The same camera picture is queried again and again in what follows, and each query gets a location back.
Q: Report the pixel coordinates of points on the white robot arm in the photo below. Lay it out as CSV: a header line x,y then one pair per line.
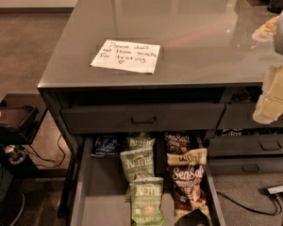
x,y
271,31

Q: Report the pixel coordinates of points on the bottom right drawer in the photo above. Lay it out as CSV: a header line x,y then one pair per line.
x,y
246,165

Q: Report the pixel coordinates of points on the green Kettle bag rear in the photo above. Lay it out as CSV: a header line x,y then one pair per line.
x,y
140,140

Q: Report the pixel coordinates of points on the middle right drawer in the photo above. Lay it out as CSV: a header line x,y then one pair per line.
x,y
245,145

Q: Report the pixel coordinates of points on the yellow chip bag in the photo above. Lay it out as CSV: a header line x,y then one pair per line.
x,y
192,157

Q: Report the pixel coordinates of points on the brown Sea Salt bag front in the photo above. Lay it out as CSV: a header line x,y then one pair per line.
x,y
189,195

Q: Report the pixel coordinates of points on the brown Sea Salt bag rear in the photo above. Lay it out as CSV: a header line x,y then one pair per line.
x,y
176,143

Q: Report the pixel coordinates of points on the white handwritten paper note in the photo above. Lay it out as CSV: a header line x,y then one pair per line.
x,y
127,56

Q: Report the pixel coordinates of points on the grey metal drawer cabinet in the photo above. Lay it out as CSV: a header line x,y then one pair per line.
x,y
207,56

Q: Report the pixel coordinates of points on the blue chip bag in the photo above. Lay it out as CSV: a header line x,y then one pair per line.
x,y
106,146

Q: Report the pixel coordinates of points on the green Kettle jalapeno bag front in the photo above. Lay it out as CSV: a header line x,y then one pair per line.
x,y
146,196

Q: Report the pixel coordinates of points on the dark robot base tray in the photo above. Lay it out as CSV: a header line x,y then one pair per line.
x,y
21,117

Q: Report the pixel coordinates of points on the top left drawer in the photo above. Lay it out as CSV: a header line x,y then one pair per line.
x,y
134,118

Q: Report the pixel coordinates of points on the silver round cap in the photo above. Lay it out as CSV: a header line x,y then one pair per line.
x,y
15,155

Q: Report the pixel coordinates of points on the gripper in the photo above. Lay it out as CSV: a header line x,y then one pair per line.
x,y
273,106

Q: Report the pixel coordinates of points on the top right drawer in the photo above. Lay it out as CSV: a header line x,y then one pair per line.
x,y
240,116

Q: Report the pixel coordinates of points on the open middle left drawer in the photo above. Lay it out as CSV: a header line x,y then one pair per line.
x,y
101,186

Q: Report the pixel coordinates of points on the green Kettle bag middle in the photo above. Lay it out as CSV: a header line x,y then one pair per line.
x,y
138,163

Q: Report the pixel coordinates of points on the white power strip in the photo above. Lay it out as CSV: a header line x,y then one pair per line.
x,y
274,190

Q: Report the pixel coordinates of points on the brown sea salt bag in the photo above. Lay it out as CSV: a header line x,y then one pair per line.
x,y
176,143
189,195

